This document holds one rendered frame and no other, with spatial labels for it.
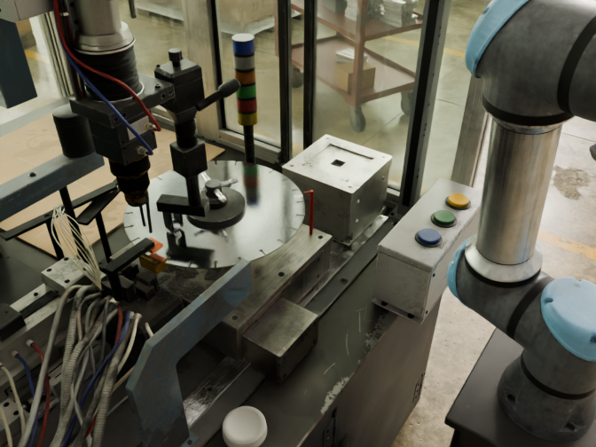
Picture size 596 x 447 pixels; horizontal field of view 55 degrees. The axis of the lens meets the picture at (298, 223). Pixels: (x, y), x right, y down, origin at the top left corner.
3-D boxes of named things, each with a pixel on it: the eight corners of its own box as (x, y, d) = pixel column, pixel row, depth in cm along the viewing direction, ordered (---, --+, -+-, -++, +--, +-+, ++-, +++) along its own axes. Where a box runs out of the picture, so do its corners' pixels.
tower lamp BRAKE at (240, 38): (242, 46, 121) (241, 32, 119) (259, 50, 119) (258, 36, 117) (228, 52, 118) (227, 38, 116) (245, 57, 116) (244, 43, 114)
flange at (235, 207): (258, 205, 106) (257, 193, 104) (215, 233, 99) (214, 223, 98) (215, 184, 111) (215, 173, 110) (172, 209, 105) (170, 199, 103)
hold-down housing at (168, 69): (195, 161, 95) (180, 41, 82) (214, 171, 92) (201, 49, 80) (168, 174, 92) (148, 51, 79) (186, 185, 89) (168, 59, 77)
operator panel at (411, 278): (430, 231, 132) (440, 176, 123) (475, 248, 127) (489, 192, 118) (371, 301, 114) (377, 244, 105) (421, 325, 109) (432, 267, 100)
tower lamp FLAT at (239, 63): (243, 60, 123) (242, 47, 121) (259, 65, 121) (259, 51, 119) (229, 67, 120) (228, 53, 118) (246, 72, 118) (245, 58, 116)
